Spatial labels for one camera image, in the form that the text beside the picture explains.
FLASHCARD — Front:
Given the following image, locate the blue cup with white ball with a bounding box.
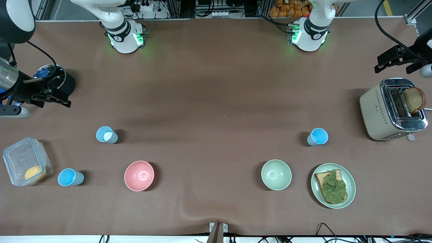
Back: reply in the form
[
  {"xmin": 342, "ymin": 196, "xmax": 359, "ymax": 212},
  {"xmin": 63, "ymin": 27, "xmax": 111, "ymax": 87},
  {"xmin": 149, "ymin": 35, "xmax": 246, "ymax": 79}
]
[{"xmin": 96, "ymin": 126, "xmax": 119, "ymax": 144}]

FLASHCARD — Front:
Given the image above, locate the blue plastic cup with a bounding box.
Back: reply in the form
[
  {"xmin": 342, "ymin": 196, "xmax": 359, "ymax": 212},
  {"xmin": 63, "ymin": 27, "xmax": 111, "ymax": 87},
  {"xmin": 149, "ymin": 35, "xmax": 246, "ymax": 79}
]
[
  {"xmin": 307, "ymin": 128, "xmax": 329, "ymax": 146},
  {"xmin": 57, "ymin": 168, "xmax": 85, "ymax": 187}
]

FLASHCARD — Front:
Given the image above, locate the dark brown bread slice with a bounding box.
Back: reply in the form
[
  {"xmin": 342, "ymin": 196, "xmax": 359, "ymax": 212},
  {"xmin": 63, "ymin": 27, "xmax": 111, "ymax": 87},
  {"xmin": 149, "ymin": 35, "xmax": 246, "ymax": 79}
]
[{"xmin": 402, "ymin": 87, "xmax": 427, "ymax": 114}]

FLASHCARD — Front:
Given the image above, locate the beige chrome toaster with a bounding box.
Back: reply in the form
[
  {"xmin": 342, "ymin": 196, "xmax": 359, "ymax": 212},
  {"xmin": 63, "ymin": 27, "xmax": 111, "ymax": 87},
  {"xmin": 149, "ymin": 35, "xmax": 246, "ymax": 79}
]
[{"xmin": 359, "ymin": 78, "xmax": 429, "ymax": 142}]

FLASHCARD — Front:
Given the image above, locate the clear plastic lidded container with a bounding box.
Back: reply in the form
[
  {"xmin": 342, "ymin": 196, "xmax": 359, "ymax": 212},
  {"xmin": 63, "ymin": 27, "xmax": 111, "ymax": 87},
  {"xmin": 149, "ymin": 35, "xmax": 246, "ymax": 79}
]
[{"xmin": 3, "ymin": 137, "xmax": 54, "ymax": 187}]

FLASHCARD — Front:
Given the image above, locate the yellow orange round food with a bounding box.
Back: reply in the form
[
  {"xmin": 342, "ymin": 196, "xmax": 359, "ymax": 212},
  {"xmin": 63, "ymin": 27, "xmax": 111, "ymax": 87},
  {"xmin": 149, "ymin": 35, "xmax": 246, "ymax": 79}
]
[{"xmin": 24, "ymin": 165, "xmax": 47, "ymax": 181}]

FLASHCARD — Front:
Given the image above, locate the pink bowl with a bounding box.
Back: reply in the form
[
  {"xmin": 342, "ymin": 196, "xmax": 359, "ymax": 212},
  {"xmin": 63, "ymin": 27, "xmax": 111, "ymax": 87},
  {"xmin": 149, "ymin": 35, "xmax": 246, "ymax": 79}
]
[{"xmin": 124, "ymin": 160, "xmax": 155, "ymax": 192}]

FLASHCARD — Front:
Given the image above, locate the bag of orange buns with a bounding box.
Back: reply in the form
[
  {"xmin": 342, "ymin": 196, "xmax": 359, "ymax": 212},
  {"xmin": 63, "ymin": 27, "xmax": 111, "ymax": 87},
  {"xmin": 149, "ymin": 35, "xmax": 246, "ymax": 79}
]
[{"xmin": 269, "ymin": 0, "xmax": 339, "ymax": 18}]

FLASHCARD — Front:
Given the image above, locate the white power strip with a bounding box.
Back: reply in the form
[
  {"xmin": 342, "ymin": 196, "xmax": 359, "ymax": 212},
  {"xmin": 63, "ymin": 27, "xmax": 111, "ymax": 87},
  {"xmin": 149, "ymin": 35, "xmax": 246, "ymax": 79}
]
[{"xmin": 134, "ymin": 0, "xmax": 156, "ymax": 12}]

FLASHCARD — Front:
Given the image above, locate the pale green plate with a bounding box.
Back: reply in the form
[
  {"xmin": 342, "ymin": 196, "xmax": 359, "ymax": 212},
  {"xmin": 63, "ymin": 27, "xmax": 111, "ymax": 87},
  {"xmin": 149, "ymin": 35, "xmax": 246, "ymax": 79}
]
[{"xmin": 311, "ymin": 163, "xmax": 356, "ymax": 209}]

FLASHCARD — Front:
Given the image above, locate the green lettuce leaf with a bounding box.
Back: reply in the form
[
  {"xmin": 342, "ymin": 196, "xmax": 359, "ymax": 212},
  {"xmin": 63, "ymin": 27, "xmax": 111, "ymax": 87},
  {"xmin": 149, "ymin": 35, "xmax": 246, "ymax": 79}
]
[{"xmin": 320, "ymin": 170, "xmax": 348, "ymax": 204}]

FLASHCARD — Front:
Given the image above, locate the pale green bowl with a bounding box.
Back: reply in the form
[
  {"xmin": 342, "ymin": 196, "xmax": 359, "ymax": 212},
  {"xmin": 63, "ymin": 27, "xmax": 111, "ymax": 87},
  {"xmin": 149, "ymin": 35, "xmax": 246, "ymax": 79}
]
[{"xmin": 261, "ymin": 159, "xmax": 292, "ymax": 191}]

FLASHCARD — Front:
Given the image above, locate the black saucepan blue handle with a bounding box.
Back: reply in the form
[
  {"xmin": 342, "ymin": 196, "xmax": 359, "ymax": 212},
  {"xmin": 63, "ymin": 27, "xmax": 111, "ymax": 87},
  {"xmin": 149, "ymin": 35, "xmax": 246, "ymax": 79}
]
[{"xmin": 33, "ymin": 64, "xmax": 77, "ymax": 99}]

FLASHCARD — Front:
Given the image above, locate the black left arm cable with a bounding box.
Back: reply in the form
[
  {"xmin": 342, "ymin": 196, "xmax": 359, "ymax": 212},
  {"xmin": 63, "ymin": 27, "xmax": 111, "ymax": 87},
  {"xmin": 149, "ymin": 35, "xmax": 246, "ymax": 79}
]
[{"xmin": 374, "ymin": 0, "xmax": 422, "ymax": 62}]

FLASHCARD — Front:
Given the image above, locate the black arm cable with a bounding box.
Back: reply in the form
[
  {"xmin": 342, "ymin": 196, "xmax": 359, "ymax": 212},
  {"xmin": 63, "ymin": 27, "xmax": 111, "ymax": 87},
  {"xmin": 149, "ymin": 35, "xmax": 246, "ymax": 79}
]
[
  {"xmin": 26, "ymin": 40, "xmax": 58, "ymax": 89},
  {"xmin": 374, "ymin": 0, "xmax": 422, "ymax": 62}
]

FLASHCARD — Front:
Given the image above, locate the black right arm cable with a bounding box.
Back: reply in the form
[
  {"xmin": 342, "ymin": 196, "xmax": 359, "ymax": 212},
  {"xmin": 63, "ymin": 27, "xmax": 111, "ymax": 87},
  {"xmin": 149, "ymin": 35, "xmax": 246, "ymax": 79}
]
[{"xmin": 26, "ymin": 40, "xmax": 58, "ymax": 89}]

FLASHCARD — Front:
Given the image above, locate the black looped cable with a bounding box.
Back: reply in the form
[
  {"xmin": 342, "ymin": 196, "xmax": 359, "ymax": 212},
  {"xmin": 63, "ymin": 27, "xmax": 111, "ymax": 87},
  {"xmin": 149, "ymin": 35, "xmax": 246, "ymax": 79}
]
[{"xmin": 315, "ymin": 222, "xmax": 339, "ymax": 243}]

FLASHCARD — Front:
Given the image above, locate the grey metal camera bracket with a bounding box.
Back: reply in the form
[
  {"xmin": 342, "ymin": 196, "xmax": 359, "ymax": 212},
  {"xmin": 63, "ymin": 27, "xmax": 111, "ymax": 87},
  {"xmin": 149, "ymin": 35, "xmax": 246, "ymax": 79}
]
[{"xmin": 207, "ymin": 222, "xmax": 228, "ymax": 243}]

